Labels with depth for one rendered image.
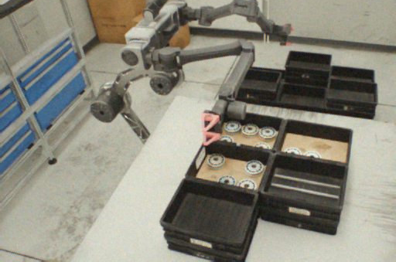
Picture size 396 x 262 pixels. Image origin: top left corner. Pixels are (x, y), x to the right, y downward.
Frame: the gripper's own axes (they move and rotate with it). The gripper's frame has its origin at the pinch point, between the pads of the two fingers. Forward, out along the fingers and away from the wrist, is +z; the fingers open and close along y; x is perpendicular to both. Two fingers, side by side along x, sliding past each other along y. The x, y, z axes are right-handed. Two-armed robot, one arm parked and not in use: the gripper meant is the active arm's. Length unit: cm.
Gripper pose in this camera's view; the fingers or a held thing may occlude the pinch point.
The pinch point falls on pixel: (205, 137)
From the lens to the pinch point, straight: 138.4
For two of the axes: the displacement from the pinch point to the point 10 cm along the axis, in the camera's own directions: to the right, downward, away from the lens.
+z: -2.8, 6.3, -7.3
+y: 0.3, 7.6, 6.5
